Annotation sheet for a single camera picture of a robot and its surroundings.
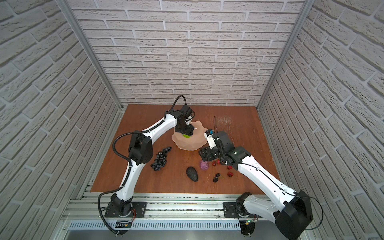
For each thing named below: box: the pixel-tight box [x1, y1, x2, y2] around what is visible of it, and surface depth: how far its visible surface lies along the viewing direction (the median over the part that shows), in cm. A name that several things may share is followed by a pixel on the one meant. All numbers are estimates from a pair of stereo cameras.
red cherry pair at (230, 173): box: [227, 165, 233, 177], surface depth 87 cm
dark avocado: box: [186, 166, 199, 182], surface depth 83 cm
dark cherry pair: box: [213, 173, 221, 183], surface depth 85 cm
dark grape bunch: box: [150, 146, 172, 172], surface depth 87 cm
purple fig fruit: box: [200, 160, 209, 170], surface depth 87 cm
